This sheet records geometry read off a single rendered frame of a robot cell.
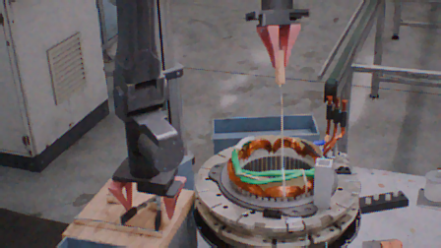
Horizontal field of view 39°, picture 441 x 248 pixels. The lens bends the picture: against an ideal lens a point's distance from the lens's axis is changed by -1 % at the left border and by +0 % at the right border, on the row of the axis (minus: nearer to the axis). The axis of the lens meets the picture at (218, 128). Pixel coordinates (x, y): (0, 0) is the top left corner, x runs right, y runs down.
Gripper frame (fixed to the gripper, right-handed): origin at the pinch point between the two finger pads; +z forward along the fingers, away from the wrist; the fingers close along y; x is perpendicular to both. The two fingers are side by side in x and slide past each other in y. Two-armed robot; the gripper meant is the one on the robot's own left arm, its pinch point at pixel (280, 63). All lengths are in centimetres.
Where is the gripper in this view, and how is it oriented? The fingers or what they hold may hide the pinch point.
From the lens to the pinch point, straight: 112.2
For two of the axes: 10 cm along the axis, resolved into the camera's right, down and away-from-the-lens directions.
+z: 0.6, 9.9, 1.1
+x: -2.4, -0.9, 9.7
